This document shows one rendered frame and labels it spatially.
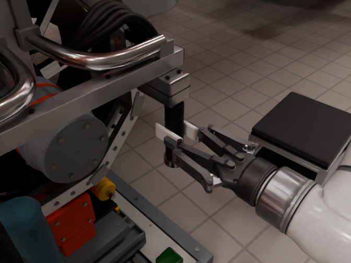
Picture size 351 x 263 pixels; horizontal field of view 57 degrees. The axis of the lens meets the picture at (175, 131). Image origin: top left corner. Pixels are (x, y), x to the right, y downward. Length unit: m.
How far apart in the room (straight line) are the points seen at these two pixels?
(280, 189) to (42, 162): 0.36
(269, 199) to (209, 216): 1.03
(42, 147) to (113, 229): 0.72
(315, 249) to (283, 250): 1.00
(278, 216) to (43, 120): 0.35
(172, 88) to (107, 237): 0.77
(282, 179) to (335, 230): 0.09
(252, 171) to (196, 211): 1.03
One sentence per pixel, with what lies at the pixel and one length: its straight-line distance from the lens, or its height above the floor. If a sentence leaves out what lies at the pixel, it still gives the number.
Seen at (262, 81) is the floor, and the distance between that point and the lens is 2.47.
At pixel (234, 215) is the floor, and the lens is 1.53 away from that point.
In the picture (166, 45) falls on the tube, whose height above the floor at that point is 1.00.
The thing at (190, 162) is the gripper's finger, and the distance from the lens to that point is 0.54.
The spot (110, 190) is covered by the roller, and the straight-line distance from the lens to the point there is 0.95.
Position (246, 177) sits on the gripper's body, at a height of 0.86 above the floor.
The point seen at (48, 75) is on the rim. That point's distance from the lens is 0.78.
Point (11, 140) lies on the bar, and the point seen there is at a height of 0.96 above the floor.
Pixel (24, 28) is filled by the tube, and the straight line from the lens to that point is 0.60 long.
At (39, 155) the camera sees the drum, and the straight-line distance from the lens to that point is 0.55.
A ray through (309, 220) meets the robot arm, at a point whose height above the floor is 0.86.
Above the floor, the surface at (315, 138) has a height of 0.34.
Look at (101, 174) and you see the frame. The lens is 0.87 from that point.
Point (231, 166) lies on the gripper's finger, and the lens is 0.53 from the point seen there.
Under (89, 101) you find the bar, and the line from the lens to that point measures 0.47.
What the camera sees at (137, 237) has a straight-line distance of 1.26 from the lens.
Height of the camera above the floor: 1.23
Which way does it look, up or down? 40 degrees down
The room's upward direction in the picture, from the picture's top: straight up
